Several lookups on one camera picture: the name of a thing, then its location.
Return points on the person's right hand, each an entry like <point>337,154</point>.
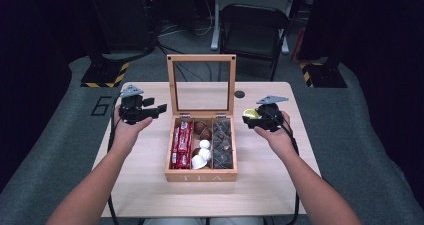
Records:
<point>278,141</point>

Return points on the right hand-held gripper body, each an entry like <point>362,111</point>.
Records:
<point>271,116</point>

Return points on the wooden tea box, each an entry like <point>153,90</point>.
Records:
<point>200,177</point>

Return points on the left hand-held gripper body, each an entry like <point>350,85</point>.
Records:
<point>131,110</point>

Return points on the black folding chair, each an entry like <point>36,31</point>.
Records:
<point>253,35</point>

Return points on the dark curtain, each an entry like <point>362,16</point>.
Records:
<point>33,51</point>
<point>383,51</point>

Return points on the stack of dark tea bags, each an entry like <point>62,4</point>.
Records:
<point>222,145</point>

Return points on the black table grommet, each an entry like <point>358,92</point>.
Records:
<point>240,94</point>

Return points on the black equipment cabinet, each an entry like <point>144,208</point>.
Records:
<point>123,18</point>

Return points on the brown coffee capsule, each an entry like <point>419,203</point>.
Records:
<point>200,126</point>
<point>206,134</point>
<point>196,151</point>

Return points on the black striped stand base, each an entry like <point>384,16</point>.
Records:
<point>325,75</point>
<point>103,75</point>

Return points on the person's left hand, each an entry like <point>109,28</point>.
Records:
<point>128,135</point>

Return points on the red snack packet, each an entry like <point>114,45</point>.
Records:
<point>185,136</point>
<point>180,161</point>
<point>176,140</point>

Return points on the white coffee capsule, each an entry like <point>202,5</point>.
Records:
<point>206,154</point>
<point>199,162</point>
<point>204,144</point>

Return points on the red object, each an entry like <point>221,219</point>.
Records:
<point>297,48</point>

